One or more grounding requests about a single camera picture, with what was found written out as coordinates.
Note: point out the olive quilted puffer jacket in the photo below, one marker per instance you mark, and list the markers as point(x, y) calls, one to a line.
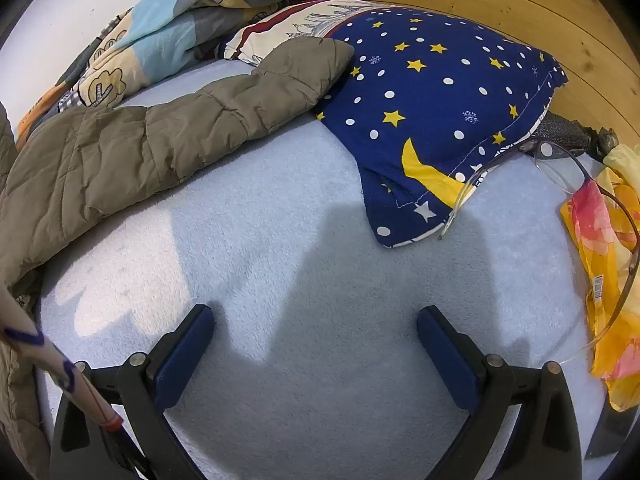
point(125, 150)

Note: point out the yellow floral cloth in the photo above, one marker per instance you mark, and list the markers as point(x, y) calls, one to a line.
point(610, 320)

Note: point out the black flat device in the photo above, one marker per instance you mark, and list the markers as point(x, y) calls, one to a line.
point(607, 430)

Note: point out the dark grey textured object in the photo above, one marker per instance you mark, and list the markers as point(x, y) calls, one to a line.
point(565, 132)

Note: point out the patchwork cartoon print quilt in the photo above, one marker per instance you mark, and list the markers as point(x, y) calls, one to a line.
point(165, 30)

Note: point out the blue star print pillow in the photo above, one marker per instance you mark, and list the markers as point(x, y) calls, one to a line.
point(440, 100)

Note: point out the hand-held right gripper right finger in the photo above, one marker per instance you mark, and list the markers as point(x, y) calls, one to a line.
point(445, 355)

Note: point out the light blue fleece bed sheet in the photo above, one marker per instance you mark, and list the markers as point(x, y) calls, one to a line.
point(300, 270)

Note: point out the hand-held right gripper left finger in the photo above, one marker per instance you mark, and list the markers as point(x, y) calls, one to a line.
point(185, 350)

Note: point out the white city print pillow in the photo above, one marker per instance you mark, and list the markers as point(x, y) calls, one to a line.
point(280, 30)

